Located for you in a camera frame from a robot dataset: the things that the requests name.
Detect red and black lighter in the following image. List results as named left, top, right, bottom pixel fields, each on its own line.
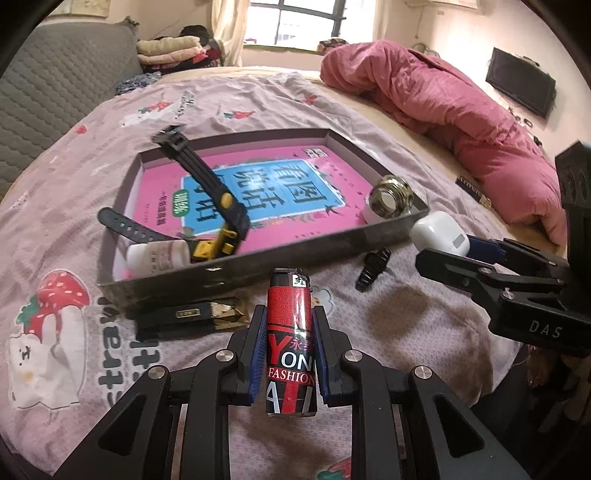
left=266, top=268, right=318, bottom=417

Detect white earbuds case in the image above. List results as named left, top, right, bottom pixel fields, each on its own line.
left=409, top=211, right=470, bottom=256

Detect black and gold box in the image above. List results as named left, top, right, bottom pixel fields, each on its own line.
left=135, top=297, right=250, bottom=341

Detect black hair claw clip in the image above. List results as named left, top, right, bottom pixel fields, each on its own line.
left=356, top=248, right=392, bottom=292

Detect black and yellow wristwatch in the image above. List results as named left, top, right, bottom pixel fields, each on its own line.
left=97, top=125, right=250, bottom=263

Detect white pill bottle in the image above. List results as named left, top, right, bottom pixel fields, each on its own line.
left=125, top=240, right=190, bottom=278

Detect black and gold bar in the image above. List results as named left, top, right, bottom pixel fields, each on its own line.
left=456, top=176, right=492, bottom=210

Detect red rumpled quilt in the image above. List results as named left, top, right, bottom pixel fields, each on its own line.
left=321, top=40, right=567, bottom=246

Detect dark cardboard box tray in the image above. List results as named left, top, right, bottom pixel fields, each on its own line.
left=97, top=128, right=429, bottom=311

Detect pink and blue book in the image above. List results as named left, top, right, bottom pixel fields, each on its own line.
left=123, top=144, right=376, bottom=278

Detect pink strawberry print blanket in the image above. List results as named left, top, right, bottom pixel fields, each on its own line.
left=0, top=71, right=523, bottom=480

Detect dark framed window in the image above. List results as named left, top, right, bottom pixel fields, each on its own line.
left=245, top=0, right=346, bottom=51

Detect dark patterned cloth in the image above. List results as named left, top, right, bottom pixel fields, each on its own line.
left=115, top=72, right=161, bottom=96

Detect stack of folded clothes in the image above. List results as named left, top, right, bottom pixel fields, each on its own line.
left=136, top=25, right=223, bottom=75

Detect cream curtain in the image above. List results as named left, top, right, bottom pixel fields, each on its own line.
left=211, top=0, right=250, bottom=67

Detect grey quilted headboard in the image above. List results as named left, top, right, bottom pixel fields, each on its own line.
left=1, top=17, right=141, bottom=195

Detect black wall television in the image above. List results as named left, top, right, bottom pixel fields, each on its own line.
left=486, top=48, right=556, bottom=119

